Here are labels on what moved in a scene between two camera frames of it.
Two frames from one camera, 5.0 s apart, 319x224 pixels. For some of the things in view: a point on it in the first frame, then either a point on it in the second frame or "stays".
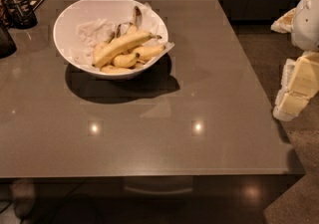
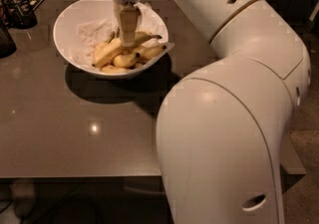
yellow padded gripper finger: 299,84 → 129,18
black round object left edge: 7,44 stays
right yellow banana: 149,52 stays
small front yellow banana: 126,61 stays
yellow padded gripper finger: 284,24 → 116,16
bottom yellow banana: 110,69 stays
